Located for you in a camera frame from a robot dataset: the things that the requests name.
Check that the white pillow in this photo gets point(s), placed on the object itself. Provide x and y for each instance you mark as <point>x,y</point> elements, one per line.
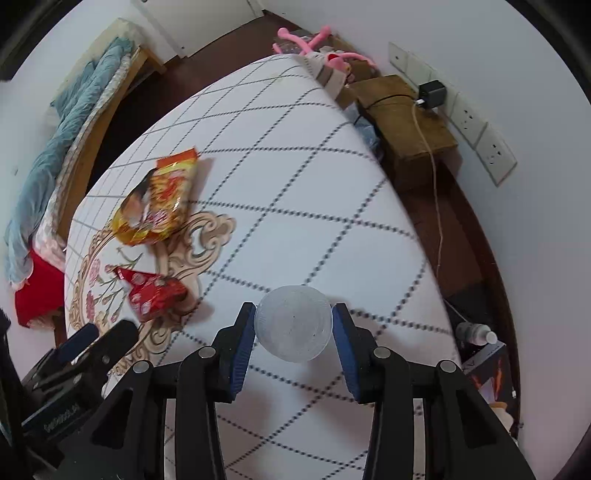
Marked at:
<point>120,32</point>

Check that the wooden bedside stool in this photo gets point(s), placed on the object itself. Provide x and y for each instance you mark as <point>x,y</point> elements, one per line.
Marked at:
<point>397,120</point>

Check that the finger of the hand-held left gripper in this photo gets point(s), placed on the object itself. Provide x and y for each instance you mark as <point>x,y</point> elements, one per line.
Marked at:
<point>81,344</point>
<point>113,341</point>

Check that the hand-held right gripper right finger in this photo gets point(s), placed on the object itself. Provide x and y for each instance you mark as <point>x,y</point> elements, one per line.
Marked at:
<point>344,350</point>

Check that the row of wall sockets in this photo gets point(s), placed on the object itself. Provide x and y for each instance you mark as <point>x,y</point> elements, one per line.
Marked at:
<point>480,124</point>

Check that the wooden bed frame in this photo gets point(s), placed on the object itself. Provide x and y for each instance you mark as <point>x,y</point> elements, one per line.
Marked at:
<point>92,138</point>

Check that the dark box with flame print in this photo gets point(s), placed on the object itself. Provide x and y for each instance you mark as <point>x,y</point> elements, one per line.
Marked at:
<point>491,378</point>

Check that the bed with blue duvet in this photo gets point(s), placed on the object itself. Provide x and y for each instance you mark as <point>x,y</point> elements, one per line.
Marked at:
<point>69,120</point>

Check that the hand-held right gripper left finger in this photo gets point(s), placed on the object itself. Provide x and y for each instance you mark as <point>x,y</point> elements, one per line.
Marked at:
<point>242,350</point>

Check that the red blanket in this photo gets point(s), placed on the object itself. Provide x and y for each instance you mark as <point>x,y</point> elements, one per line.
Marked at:
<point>39,290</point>

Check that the black charger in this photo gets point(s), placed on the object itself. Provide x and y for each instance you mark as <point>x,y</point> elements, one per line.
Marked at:
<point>433,93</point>

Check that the white door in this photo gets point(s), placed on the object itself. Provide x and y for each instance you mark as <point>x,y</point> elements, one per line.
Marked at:
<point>198,23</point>

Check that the pink plush toy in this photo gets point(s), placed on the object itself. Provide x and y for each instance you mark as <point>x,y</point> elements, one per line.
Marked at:
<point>323,60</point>

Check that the red snack wrapper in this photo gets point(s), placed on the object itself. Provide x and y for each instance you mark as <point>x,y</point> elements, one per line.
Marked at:
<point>152,293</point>

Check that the table with patterned cloth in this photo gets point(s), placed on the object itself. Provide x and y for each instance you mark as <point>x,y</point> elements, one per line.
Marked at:
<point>286,194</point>

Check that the orange snack packet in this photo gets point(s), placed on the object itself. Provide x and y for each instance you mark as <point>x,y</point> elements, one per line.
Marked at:
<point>159,203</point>

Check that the pink checkered bed sheet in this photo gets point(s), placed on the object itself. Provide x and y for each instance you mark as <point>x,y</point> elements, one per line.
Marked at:
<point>60,194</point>

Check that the white plastic bottle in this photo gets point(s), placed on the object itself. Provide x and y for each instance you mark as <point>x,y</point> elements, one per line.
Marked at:
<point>475,334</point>

